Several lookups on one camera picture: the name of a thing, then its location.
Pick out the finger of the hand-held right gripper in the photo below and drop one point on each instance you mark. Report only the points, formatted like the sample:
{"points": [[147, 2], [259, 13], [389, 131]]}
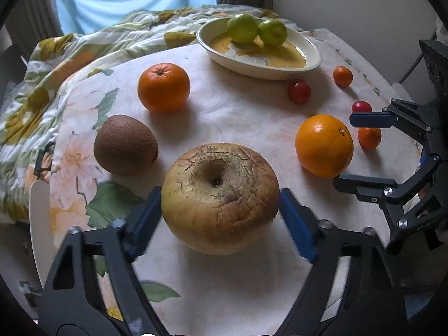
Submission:
{"points": [[364, 185], [371, 119]]}

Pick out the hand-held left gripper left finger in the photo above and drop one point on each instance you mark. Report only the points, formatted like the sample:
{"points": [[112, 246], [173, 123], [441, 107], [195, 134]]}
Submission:
{"points": [[147, 213]]}

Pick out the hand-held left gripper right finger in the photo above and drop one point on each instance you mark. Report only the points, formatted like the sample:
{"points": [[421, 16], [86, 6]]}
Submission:
{"points": [[297, 224]]}

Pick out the red cherry tomato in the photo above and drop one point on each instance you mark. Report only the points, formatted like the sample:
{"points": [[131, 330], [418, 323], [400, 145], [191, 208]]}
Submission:
{"points": [[361, 106], [299, 91]]}

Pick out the small mandarin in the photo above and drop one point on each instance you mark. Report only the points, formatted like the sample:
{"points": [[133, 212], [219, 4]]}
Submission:
{"points": [[369, 137], [342, 76]]}

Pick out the navel orange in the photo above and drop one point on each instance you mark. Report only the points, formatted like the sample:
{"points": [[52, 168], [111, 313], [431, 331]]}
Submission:
{"points": [[323, 145]]}

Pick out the brown kiwi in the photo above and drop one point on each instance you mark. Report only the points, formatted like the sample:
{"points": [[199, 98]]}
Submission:
{"points": [[126, 145]]}

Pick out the wrinkled yellow-brown apple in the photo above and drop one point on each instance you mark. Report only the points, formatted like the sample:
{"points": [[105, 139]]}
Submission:
{"points": [[220, 196]]}

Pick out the large mandarin orange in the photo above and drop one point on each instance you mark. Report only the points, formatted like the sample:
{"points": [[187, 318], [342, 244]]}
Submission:
{"points": [[163, 87]]}

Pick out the cream oval bowl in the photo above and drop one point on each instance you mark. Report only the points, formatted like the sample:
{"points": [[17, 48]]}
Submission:
{"points": [[259, 57]]}

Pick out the floral white tablecloth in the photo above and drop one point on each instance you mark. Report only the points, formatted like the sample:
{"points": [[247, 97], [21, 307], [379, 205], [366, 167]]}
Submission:
{"points": [[238, 119]]}

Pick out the green lime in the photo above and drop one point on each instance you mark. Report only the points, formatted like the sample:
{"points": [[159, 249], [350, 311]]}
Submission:
{"points": [[273, 32], [242, 28]]}

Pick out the floral quilted blanket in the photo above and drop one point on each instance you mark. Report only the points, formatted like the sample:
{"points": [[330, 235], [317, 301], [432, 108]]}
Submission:
{"points": [[52, 77]]}

